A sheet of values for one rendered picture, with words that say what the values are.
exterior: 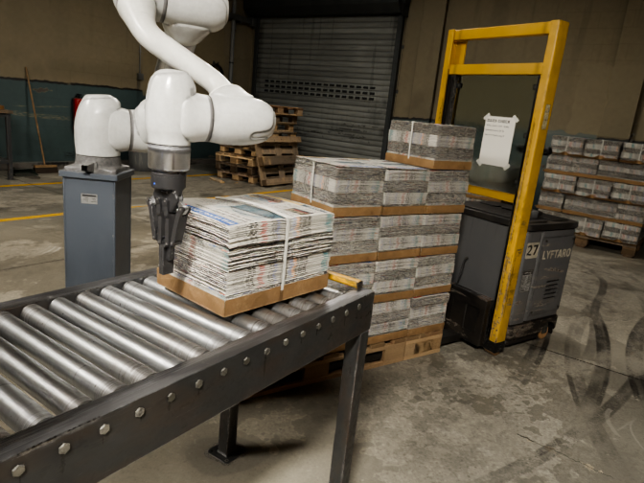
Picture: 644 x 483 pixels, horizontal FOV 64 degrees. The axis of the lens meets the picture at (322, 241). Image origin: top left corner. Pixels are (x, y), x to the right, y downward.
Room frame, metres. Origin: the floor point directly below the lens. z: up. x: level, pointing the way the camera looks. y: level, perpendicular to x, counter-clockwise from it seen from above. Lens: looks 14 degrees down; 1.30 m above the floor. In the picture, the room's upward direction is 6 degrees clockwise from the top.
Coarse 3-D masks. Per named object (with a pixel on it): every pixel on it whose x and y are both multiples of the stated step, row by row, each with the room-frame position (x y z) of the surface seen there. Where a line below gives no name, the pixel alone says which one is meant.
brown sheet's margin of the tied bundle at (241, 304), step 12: (168, 276) 1.26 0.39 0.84; (180, 288) 1.22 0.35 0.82; (192, 288) 1.19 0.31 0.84; (192, 300) 1.19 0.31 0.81; (204, 300) 1.16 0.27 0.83; (216, 300) 1.13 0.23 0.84; (228, 300) 1.12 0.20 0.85; (240, 300) 1.15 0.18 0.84; (252, 300) 1.18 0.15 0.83; (264, 300) 1.21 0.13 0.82; (216, 312) 1.13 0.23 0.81; (228, 312) 1.12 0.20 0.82
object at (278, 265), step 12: (240, 204) 1.37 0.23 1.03; (276, 216) 1.27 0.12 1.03; (288, 216) 1.28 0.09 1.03; (288, 240) 1.27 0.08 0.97; (276, 252) 1.23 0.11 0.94; (288, 252) 1.27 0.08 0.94; (276, 264) 1.25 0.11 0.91; (288, 264) 1.28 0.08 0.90; (276, 276) 1.25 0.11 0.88; (288, 276) 1.28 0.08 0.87
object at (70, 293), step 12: (120, 276) 1.33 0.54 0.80; (132, 276) 1.34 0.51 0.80; (144, 276) 1.35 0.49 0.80; (156, 276) 1.39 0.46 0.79; (60, 288) 1.20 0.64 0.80; (72, 288) 1.21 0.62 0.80; (84, 288) 1.22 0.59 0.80; (96, 288) 1.23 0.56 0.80; (120, 288) 1.29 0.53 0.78; (12, 300) 1.10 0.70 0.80; (24, 300) 1.11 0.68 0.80; (36, 300) 1.12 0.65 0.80; (48, 300) 1.13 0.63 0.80; (72, 300) 1.18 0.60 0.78; (12, 312) 1.06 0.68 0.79
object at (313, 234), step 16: (272, 208) 1.36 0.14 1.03; (288, 208) 1.38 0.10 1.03; (304, 208) 1.40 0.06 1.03; (304, 224) 1.31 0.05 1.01; (320, 224) 1.36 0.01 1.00; (304, 240) 1.31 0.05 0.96; (320, 240) 1.36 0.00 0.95; (304, 256) 1.32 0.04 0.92; (320, 256) 1.38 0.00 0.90; (304, 272) 1.33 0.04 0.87; (320, 272) 1.38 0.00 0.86
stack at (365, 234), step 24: (360, 216) 2.41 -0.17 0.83; (384, 216) 2.47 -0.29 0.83; (408, 216) 2.56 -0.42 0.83; (336, 240) 2.31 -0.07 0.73; (360, 240) 2.38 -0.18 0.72; (384, 240) 2.47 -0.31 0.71; (408, 240) 2.56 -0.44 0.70; (336, 264) 2.33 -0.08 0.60; (360, 264) 2.39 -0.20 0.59; (384, 264) 2.48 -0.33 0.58; (408, 264) 2.58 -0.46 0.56; (336, 288) 2.32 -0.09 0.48; (384, 288) 2.49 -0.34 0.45; (408, 288) 2.59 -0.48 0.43; (384, 312) 2.50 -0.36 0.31; (408, 312) 2.60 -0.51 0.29; (384, 360) 2.53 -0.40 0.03; (288, 384) 2.19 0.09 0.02
